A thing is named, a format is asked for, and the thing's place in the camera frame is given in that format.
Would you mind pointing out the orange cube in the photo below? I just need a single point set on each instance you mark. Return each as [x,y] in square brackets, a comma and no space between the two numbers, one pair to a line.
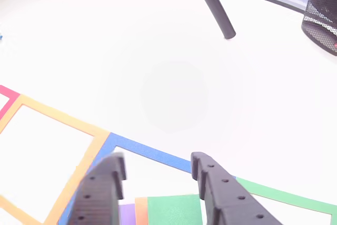
[141,211]

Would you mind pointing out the orange square frame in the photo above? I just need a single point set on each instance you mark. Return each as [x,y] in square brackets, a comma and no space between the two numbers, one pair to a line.
[60,119]

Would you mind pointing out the green square frame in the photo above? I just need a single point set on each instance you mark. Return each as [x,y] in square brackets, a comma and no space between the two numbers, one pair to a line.
[289,198]

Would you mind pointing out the red square frame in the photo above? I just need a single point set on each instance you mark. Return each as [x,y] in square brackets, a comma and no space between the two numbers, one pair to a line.
[8,98]

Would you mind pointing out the large purple cube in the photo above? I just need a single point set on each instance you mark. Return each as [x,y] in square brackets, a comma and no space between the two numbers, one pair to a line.
[127,214]

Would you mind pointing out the grey rod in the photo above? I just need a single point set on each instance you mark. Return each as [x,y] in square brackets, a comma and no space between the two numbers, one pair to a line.
[213,3]

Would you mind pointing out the black mesh bin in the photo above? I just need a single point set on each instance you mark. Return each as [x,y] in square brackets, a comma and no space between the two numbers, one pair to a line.
[321,17]

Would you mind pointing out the blue square frame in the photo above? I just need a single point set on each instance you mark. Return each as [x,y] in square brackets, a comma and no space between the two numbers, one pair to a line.
[152,152]

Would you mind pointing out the green cube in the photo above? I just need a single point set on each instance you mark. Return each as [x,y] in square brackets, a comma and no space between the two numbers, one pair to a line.
[173,210]

